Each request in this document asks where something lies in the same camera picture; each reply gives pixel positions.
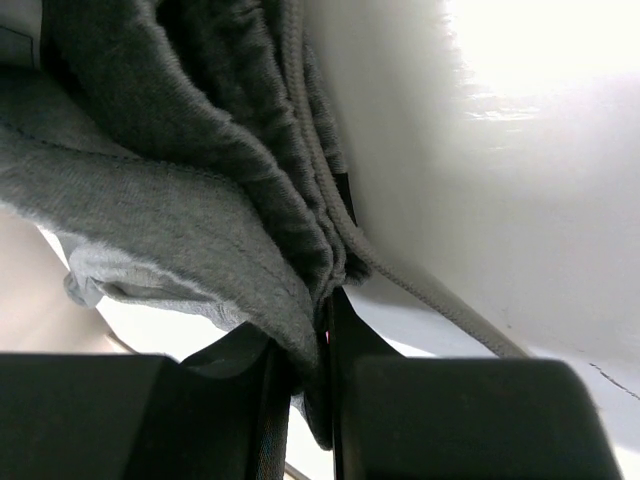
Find grey shorts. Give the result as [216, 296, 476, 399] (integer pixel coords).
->
[1, 1, 525, 449]

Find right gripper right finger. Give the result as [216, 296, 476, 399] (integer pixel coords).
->
[326, 290, 621, 479]

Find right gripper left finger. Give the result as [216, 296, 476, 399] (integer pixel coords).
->
[1, 324, 291, 479]

